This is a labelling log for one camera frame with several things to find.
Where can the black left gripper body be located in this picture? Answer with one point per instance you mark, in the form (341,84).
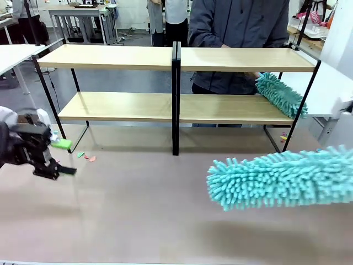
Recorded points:
(30,140)

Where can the left gripper black green finger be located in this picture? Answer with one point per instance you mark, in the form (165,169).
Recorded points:
(63,144)
(52,170)

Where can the large teal chenille duster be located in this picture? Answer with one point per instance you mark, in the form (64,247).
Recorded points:
(278,179)

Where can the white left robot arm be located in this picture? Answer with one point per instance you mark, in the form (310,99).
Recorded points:
(7,118)

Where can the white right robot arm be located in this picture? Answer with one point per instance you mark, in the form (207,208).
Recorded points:
(344,106)

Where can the person's right hand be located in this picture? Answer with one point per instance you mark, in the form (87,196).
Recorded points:
(226,46)

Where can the person's left hand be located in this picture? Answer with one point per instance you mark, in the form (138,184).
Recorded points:
(254,75)

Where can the green paper scrap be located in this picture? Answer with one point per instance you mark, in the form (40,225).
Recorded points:
(80,155)

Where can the orange paper scrap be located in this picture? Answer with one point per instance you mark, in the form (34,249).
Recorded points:
(92,159)

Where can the white side table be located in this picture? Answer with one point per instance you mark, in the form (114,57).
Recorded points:
(16,53)

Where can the bystander in black trousers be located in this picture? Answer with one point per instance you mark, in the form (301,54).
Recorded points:
(27,25)

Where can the black pole stand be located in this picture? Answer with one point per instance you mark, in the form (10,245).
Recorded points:
(31,22)
(303,25)

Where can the white desk with dark items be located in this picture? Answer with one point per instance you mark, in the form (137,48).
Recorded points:
(4,22)

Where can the grey metal workbench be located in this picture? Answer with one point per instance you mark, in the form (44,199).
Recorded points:
(80,16)

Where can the bystander in long grey coat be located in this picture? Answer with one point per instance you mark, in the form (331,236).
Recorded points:
(156,22)

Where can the bystander in white top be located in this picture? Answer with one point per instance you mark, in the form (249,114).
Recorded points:
(176,22)

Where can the person in grey jacket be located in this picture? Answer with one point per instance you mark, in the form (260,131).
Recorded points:
(237,25)

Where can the large white table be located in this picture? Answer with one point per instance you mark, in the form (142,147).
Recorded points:
(322,91)

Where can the wooden workbench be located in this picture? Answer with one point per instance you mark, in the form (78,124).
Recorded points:
(309,37)

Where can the pink printed bag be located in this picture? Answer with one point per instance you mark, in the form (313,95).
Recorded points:
(313,18)

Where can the wooden two-tier shelf black frame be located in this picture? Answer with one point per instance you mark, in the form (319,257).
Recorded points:
(110,56)
(226,59)

